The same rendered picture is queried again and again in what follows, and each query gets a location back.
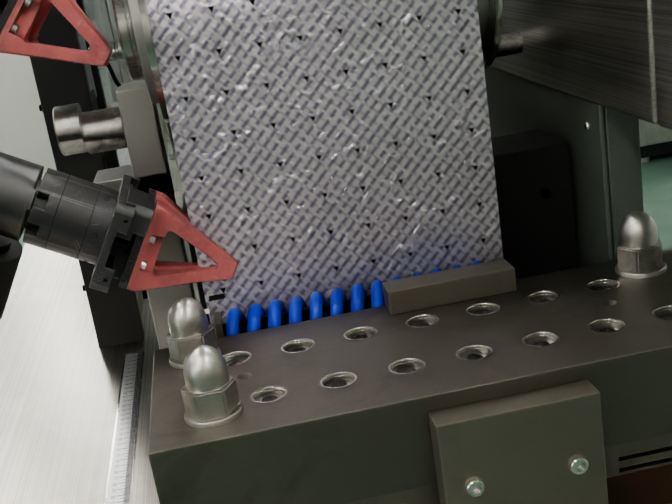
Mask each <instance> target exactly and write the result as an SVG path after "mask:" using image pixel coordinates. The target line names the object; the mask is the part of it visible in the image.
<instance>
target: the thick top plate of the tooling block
mask: <svg viewBox="0 0 672 504"><path fill-rule="evenodd" d="M662 261H663V262H665V263H666V265H667V270H666V271H665V272H664V273H663V274H661V275H658V276H655V277H650V278H640V279H635V278H626V277H622V276H619V275H617V274H616V273H615V266H616V265H617V264H618V260H613V261H608V262H603V263H598V264H593V265H588V266H583V267H577V268H572V269H567V270H562V271H557V272H552V273H547V274H542V275H537V276H532V277H526V278H521V279H516V287H517V290H516V291H511V292H506V293H501V294H496V295H491V296H486V297H481V298H476V299H471V300H466V301H461V302H455V303H450V304H445V305H440V306H435V307H430V308H425V309H420V310H415V311H410V312H405V313H400V314H395V315H391V314H390V312H389V311H388V309H387V307H386V306H385V305H384V306H379V307H373V308H368V309H363V310H358V311H353V312H348V313H343V314H338V315H333V316H328V317H322V318H317V319H312V320H307V321H302V322H297V323H292V324H287V325H282V326H277V327H271V328H266V329H261V330H256V331H251V332H246V333H241V334H236V335H231V336H226V337H220V338H216V341H217V346H218V347H219V348H220V349H221V354H222V356H223V357H224V359H225V361H226V364H227V367H228V373H229V375H230V376H232V377H234V378H235V379H236V384H237V389H238V394H239V399H240V400H241V401H242V403H243V406H244V410H243V412H242V414H241V415H240V416H239V417H238V418H236V419H235V420H233V421H231V422H229V423H227V424H224V425H221V426H217V427H212V428H195V427H191V426H189V425H187V424H186V422H185V419H184V414H185V407H184V403H183V398H182V394H181V389H182V387H183V386H184V385H185V380H184V375H183V369H177V368H174V367H172V366H171V365H170V363H169V358H170V353H169V348H164V349H159V350H155V351H154V360H153V378H152V395H151V412H150V430H149V447H148V457H149V461H150V465H151V470H152V474H153V478H154V483H155V487H156V491H157V496H158V500H159V504H347V503H352V502H357V501H361V500H366V499H371V498H375V497H380V496H384V495H389V494H394V493H398V492H403V491H408V490H412V489H417V488H421V487H426V486H431V485H435V484H437V477H436V469H435V462H434V454H433V447H432V439H431V432H430V424H429V417H428V413H429V412H432V411H437V410H442V409H447V408H452V407H456V406H461V405H466V404H471V403H476V402H480V401H485V400H490V399H495V398H500V397H504V396H509V395H514V394H519V393H524V392H528V391H533V390H538V389H543V388H548V387H552V386H557V385H562V384H567V383H572V382H576V381H581V380H588V381H589V382H590V383H591V384H592V385H593V386H594V387H595V388H596V389H597V390H598V391H599V392H600V398H601V411H602V424H603V438H604V448H607V447H611V446H616V445H621V444H625V443H630V442H635V441H639V440H644V439H648V438H653V437H658V436H662V435H667V434H672V249H669V250H664V251H662Z"/></svg>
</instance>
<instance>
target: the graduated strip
mask: <svg viewBox="0 0 672 504"><path fill-rule="evenodd" d="M143 362H144V351H141V352H136V353H131V354H126V355H124V359H123V366H122V374H121V381H120V389H119V396H118V404H117V411H116V419H115V426H114V434H113V442H112V449H111V457H110V464H109V472H108V479H107V487H106V494H105V502H104V504H132V495H133V483H134V471H135V459H136V447H137V435H138V422H139V410H140V398H141V386H142V374H143Z"/></svg>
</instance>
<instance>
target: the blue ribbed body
mask: <svg viewBox="0 0 672 504"><path fill-rule="evenodd" d="M382 283H383V281H381V280H379V279H378V280H374V281H373V282H372V283H371V295H369V296H367V294H366V291H365V289H364V287H363V285H361V284H359V283H357V284H354V285H353V286H352V287H351V299H348V300H347V297H346V295H345V293H344V291H343V289H341V288H339V287H336V288H334V289H333V290H332V291H331V294H330V303H328V304H327V301H326V299H325V297H324V295H323V293H321V292H319V291H316V292H313V293H312V294H311V296H310V307H307V305H306V303H305V301H304V299H303V298H302V297H301V296H299V295H295V296H293V297H292V298H291V299H290V301H289V311H287V310H286V308H285V306H284V304H283V302H282V301H281V300H278V299H275V300H272V301H271V302H270V304H269V308H268V315H267V314H266V312H265V310H264V308H263V307H262V305H260V304H258V303H254V304H251V306H250V307H249V308H248V313H247V319H246V317H245V315H244V313H243V311H242V310H241V309H240V308H237V307H234V308H231V309H230V310H229V311H228V313H227V318H226V323H225V324H223V325H224V331H225V336H231V335H236V334H241V333H246V332H251V331H256V330H261V329H266V328H271V327H277V326H282V325H287V324H292V323H297V322H302V321H307V320H312V319H317V318H322V317H328V316H333V315H338V314H343V313H348V312H353V311H358V310H363V309H368V308H373V307H379V306H384V305H385V304H384V297H383V290H382Z"/></svg>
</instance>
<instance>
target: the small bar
mask: <svg viewBox="0 0 672 504"><path fill-rule="evenodd" d="M382 290H383V297H384V304H385V306H386V307H387V309H388V311H389V312H390V314H391V315H395V314H400V313H405V312H410V311H415V310H420V309H425V308H430V307H435V306H440V305H445V304H450V303H455V302H461V301H466V300H471V299H476V298H481V297H486V296H491V295H496V294H501V293H506V292H511V291H516V290H517V287H516V277H515V268H514V267H513V266H512V265H511V264H510V263H508V262H507V261H506V260H505V259H501V260H496V261H491V262H485V263H480V264H475V265H470V266H465V267H460V268H454V269H449V270H444V271H439V272H434V273H429V274H423V275H418V276H413V277H408V278H403V279H398V280H392V281H387V282H383V283H382Z"/></svg>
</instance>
